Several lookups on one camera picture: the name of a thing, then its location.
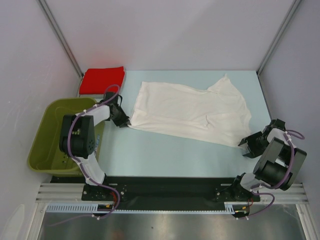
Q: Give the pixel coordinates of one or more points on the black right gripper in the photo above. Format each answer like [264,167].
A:
[254,151]

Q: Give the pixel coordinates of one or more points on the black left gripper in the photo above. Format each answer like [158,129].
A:
[124,119]

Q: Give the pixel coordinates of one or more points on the white t shirt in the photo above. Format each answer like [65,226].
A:
[216,115]

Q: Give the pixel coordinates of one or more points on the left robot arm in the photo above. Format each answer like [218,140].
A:
[77,136]

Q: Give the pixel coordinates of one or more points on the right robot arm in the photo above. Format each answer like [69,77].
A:
[280,160]

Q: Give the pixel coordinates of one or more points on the folded red t shirt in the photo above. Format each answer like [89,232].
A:
[100,80]

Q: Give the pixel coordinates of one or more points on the olive green plastic bin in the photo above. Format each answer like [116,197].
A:
[45,155]

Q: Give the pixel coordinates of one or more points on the aluminium front rail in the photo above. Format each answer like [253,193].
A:
[72,193]

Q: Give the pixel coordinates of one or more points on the white slotted cable duct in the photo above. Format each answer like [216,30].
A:
[95,208]

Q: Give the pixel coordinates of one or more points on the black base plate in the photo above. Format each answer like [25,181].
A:
[170,193]

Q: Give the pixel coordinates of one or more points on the aluminium frame post left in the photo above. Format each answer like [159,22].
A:
[47,12]

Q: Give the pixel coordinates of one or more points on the aluminium frame post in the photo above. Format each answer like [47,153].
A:
[47,12]
[279,35]

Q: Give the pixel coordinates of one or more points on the aluminium frame post right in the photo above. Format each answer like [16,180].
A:
[279,35]

